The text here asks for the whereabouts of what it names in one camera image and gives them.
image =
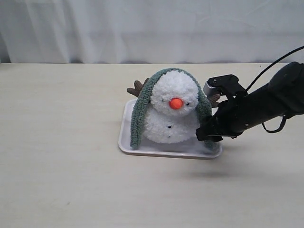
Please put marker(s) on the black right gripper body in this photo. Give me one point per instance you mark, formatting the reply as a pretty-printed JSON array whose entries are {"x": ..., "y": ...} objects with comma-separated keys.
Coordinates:
[{"x": 233, "y": 117}]

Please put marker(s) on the green fuzzy scarf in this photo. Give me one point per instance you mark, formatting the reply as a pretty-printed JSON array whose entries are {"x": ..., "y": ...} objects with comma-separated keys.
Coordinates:
[{"x": 140, "y": 107}]

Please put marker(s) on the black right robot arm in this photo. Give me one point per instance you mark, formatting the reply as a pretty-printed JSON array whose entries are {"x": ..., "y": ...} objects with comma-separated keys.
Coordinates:
[{"x": 282, "y": 96}]

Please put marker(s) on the white plastic tray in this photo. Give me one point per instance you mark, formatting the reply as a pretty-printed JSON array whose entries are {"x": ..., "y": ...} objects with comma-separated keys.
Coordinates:
[{"x": 189, "y": 149}]

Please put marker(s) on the white curtain backdrop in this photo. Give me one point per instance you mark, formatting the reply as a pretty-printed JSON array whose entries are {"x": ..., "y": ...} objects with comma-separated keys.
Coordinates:
[{"x": 149, "y": 31}]

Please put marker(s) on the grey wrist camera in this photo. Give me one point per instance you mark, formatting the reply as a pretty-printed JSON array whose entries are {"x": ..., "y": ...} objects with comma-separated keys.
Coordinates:
[{"x": 209, "y": 90}]

